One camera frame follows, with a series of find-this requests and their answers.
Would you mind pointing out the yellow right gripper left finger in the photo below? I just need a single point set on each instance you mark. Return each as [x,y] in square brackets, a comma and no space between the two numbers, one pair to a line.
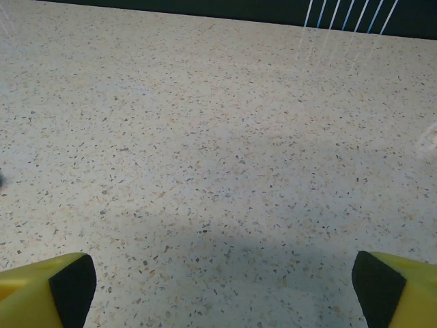
[27,300]

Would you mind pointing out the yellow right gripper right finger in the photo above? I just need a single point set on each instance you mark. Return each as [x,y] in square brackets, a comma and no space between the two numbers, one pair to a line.
[416,300]

